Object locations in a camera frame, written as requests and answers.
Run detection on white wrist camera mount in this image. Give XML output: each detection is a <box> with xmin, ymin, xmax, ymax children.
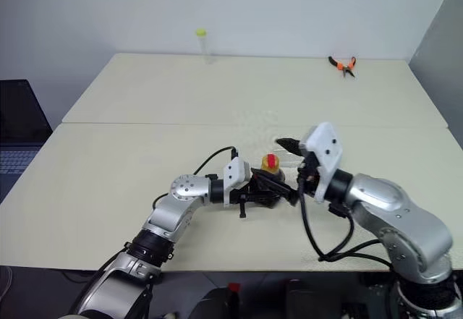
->
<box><xmin>301</xmin><ymin>121</ymin><xmax>345</xmax><ymax>204</ymax></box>
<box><xmin>223</xmin><ymin>157</ymin><xmax>252</xmax><ymax>208</ymax></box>

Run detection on dark laptop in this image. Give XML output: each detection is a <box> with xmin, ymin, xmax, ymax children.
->
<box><xmin>0</xmin><ymin>79</ymin><xmax>54</xmax><ymax>204</ymax></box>

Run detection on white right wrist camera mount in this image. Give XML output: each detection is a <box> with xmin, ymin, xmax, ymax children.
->
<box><xmin>301</xmin><ymin>121</ymin><xmax>345</xmax><ymax>204</ymax></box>

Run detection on grey partition panel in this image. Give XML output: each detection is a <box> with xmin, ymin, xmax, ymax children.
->
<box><xmin>407</xmin><ymin>0</ymin><xmax>463</xmax><ymax>148</ymax></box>

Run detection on dark rounded shape under table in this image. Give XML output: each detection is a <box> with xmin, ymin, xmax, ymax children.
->
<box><xmin>190</xmin><ymin>283</ymin><xmax>242</xmax><ymax>319</ymax></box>

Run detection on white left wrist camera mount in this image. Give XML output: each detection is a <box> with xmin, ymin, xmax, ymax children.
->
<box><xmin>223</xmin><ymin>157</ymin><xmax>252</xmax><ymax>208</ymax></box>

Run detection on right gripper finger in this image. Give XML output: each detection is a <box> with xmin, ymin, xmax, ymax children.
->
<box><xmin>276</xmin><ymin>137</ymin><xmax>302</xmax><ymax>156</ymax></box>
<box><xmin>251</xmin><ymin>169</ymin><xmax>301</xmax><ymax>207</ymax></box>

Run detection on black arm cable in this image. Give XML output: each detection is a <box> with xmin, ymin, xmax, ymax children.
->
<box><xmin>151</xmin><ymin>146</ymin><xmax>242</xmax><ymax>211</ymax></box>
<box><xmin>297</xmin><ymin>176</ymin><xmax>394</xmax><ymax>264</ymax></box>

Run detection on clear tube with yellow-green cap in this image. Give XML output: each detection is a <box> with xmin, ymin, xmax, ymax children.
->
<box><xmin>195</xmin><ymin>28</ymin><xmax>218</xmax><ymax>65</ymax></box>

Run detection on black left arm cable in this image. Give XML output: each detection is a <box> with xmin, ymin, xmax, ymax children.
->
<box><xmin>151</xmin><ymin>146</ymin><xmax>242</xmax><ymax>211</ymax></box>

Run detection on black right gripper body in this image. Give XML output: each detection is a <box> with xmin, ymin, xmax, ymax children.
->
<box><xmin>296</xmin><ymin>148</ymin><xmax>322</xmax><ymax>197</ymax></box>

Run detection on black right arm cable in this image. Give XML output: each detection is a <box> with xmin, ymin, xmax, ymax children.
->
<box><xmin>297</xmin><ymin>176</ymin><xmax>394</xmax><ymax>264</ymax></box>

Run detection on clear bottle with red label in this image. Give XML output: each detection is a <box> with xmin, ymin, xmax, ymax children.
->
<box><xmin>251</xmin><ymin>153</ymin><xmax>287</xmax><ymax>190</ymax></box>

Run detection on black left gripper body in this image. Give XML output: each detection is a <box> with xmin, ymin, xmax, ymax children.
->
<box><xmin>230</xmin><ymin>178</ymin><xmax>256</xmax><ymax>220</ymax></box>

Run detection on orange-handled pliers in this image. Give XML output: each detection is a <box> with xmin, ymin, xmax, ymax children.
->
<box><xmin>327</xmin><ymin>55</ymin><xmax>357</xmax><ymax>79</ymax></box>

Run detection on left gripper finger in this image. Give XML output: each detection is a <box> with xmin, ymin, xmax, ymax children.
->
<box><xmin>250</xmin><ymin>179</ymin><xmax>276</xmax><ymax>195</ymax></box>
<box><xmin>252</xmin><ymin>193</ymin><xmax>283</xmax><ymax>208</ymax></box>

